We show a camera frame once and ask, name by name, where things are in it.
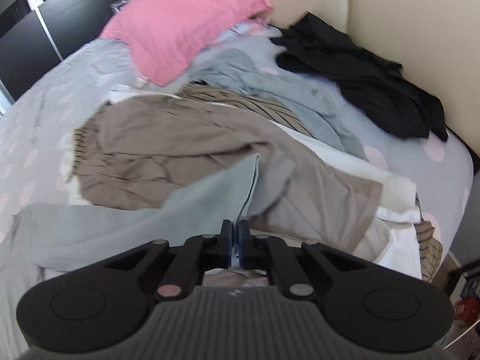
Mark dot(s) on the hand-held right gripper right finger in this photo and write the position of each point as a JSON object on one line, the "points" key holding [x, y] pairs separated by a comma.
{"points": [[243, 245]]}

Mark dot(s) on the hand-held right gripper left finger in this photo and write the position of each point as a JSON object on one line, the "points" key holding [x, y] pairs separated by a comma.
{"points": [[228, 245]]}

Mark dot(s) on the light blue garment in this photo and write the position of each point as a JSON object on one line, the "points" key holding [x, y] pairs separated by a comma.
{"points": [[112, 228]]}

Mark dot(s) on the taupe garment with striped trim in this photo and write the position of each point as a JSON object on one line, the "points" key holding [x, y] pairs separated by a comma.
{"points": [[168, 146]]}

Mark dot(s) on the white garment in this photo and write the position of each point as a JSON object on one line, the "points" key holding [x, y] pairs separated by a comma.
{"points": [[397, 255]]}

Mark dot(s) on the grey knit sweater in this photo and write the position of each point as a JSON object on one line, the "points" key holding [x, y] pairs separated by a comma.
{"points": [[262, 82]]}

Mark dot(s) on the striped tan garment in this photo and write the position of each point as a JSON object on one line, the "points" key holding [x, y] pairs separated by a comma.
{"points": [[429, 247]]}

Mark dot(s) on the black garment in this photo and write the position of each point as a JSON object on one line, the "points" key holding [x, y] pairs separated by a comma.
{"points": [[356, 75]]}

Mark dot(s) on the white printed pillow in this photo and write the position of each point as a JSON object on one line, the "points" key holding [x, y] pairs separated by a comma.
{"points": [[243, 30]]}

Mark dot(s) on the pink pillow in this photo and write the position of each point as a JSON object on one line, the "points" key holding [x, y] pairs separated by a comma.
{"points": [[168, 26]]}

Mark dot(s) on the bed with grey dotted sheet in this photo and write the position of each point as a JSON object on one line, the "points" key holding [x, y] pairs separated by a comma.
{"points": [[37, 120]]}

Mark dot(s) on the pile of small boxes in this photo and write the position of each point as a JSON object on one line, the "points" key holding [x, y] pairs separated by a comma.
{"points": [[465, 305]]}

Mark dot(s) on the black wardrobe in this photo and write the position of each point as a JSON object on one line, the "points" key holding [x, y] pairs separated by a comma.
{"points": [[75, 18]]}

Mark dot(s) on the cream padded headboard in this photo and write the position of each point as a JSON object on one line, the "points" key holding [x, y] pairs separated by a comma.
{"points": [[412, 15]]}

